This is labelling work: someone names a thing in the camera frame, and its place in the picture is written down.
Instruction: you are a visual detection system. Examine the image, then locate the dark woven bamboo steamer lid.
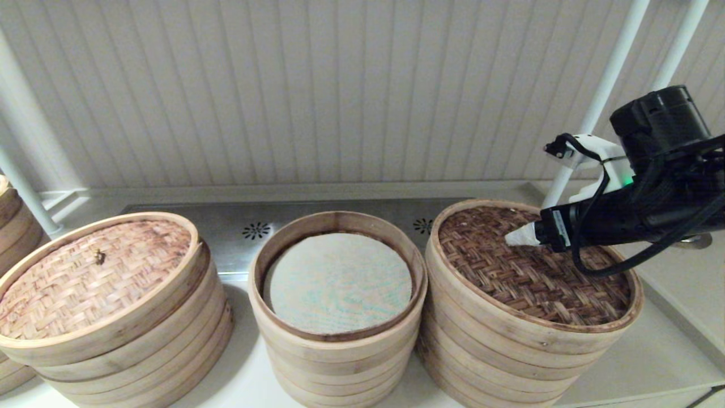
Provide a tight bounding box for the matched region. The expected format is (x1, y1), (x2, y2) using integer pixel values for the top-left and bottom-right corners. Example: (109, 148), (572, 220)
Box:
(425, 198), (645, 355)

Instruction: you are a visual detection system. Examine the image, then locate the bamboo steamer stack, pale cloth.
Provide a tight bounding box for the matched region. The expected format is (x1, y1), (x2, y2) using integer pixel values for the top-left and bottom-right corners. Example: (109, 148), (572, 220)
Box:
(248, 211), (428, 408)

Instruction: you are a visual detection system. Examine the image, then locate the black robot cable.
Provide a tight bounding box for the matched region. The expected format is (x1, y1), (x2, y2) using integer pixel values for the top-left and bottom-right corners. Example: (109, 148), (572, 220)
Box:
(558, 133), (725, 278)

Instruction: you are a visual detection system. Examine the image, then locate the steel panel with flower vents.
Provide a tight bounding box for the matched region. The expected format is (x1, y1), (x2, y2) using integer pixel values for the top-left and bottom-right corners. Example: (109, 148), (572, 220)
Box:
(122, 198), (471, 278)

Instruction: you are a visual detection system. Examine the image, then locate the light woven bamboo steamer lid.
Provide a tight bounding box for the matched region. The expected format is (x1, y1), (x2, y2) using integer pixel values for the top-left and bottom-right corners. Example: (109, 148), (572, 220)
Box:
(0, 212), (211, 366)

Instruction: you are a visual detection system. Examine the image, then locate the bamboo steamer stack, grey cloth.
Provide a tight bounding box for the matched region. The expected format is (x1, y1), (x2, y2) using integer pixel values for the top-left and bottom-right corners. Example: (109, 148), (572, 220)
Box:
(415, 266), (609, 408)

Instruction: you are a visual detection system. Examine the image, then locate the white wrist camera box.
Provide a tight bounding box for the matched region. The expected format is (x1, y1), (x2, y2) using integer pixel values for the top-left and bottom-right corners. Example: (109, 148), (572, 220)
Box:
(543, 133), (636, 205)

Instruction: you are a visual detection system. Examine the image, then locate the thick white pole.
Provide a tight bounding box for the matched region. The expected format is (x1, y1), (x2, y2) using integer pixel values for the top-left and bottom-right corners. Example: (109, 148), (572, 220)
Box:
(0, 25), (86, 193)

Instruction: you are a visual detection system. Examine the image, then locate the pale round steamer cloth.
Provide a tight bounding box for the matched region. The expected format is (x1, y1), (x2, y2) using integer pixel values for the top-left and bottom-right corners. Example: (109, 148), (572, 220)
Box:
(263, 232), (413, 335)

